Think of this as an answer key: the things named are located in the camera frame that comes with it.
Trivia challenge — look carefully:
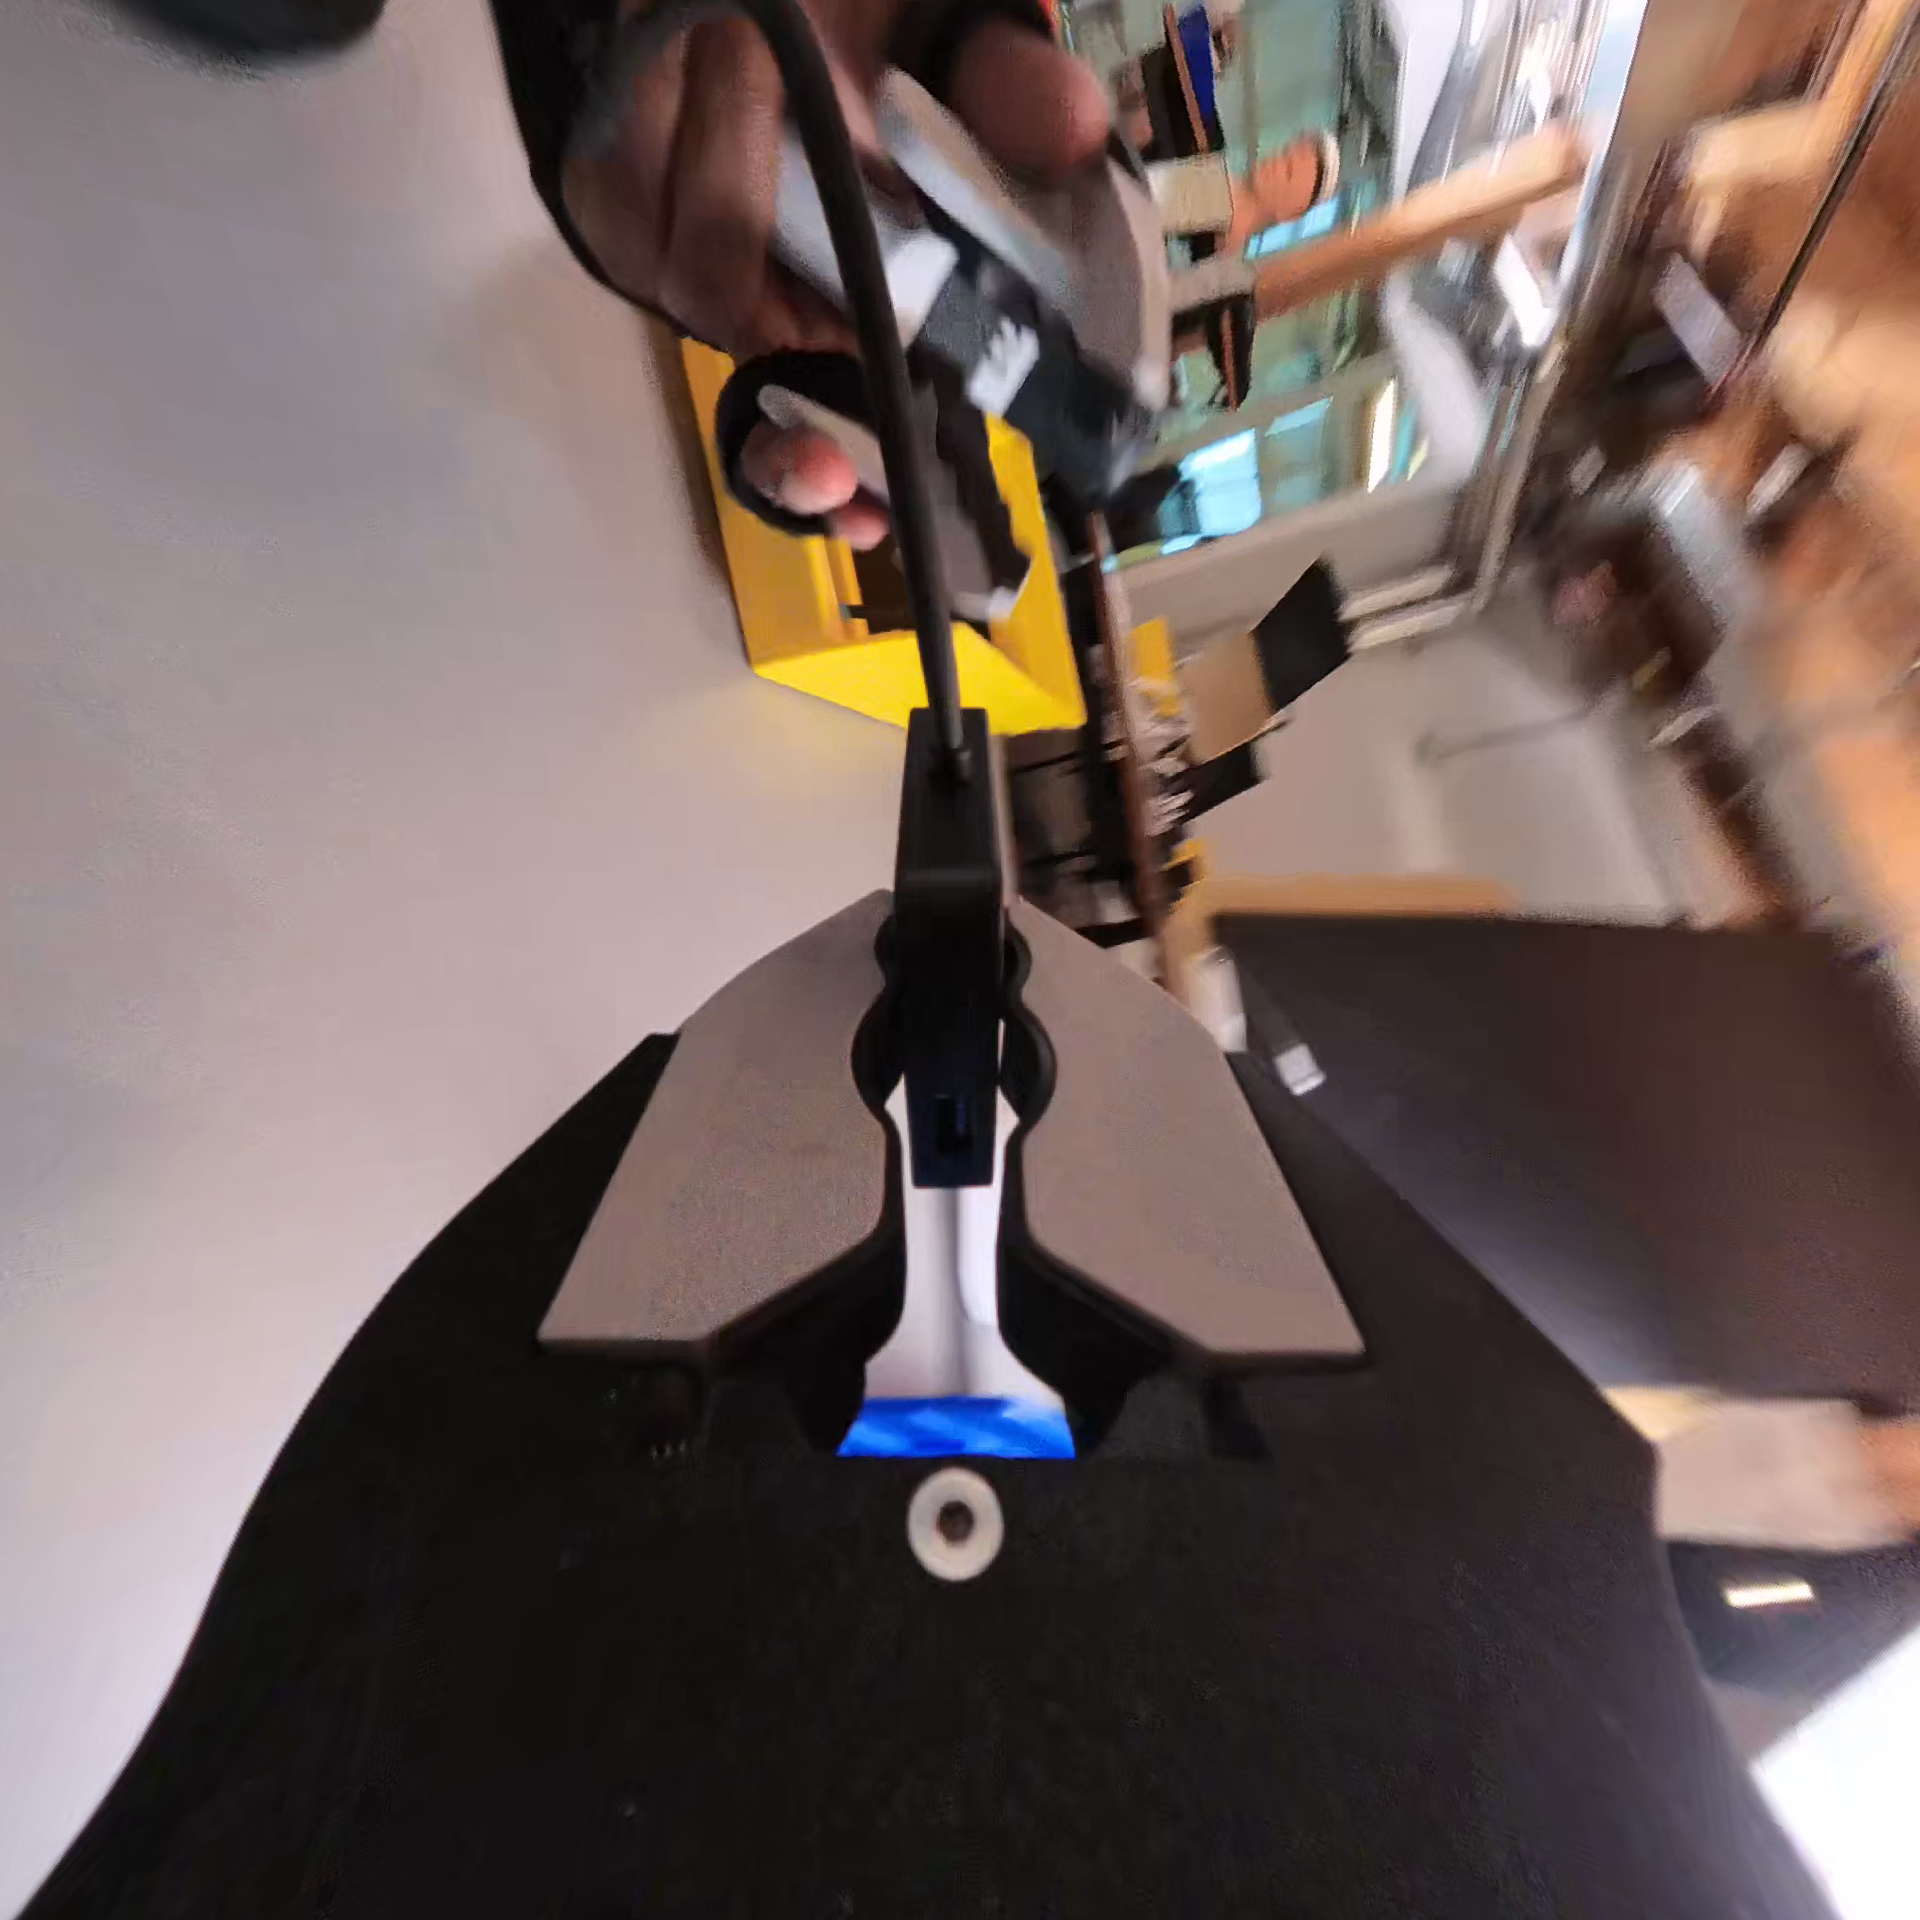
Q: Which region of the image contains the person's left hand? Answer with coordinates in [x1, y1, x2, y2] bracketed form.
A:
[494, 0, 1115, 550]

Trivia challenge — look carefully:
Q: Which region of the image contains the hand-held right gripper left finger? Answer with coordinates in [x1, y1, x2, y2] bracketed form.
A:
[534, 893, 911, 1370]

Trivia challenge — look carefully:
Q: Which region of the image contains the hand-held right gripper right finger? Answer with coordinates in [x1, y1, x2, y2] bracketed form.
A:
[995, 896, 1370, 1378]

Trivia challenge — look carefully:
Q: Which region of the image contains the black wood-framed board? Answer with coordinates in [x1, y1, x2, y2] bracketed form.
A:
[1170, 870, 1920, 1420]

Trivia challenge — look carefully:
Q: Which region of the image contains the blue storage bin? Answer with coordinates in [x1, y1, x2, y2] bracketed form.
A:
[833, 1395, 1080, 1462]

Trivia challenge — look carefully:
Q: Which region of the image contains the yellow storage bin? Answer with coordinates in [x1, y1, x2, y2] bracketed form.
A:
[672, 336, 1090, 741]

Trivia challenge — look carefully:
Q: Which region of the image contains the black adapter hub with cable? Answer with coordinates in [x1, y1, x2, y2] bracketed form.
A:
[741, 0, 1010, 1191]

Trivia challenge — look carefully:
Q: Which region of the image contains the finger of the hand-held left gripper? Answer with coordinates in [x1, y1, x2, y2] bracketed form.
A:
[873, 67, 1080, 298]
[1068, 157, 1182, 414]

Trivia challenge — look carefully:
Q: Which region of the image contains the wooden post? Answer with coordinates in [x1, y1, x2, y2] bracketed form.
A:
[1229, 127, 1595, 325]

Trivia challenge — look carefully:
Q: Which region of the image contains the black tilted monitor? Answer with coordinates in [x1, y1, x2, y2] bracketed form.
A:
[1184, 562, 1352, 769]

